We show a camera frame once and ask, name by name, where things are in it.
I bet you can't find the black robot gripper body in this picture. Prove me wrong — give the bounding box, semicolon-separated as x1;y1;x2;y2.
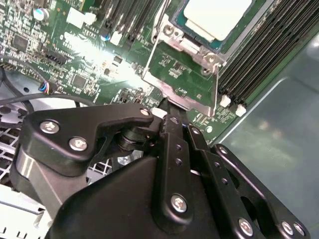
49;156;240;239

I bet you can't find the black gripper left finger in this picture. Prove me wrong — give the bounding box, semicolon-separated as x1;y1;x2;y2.
9;98;195;235

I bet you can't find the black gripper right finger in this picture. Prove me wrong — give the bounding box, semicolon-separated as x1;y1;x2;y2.
174;107;311;239

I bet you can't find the metal socket cover frame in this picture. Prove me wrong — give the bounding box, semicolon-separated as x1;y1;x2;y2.
141;23;222;117

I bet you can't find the silver square CPU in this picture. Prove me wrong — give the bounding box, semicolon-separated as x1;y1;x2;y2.
174;0;260;54

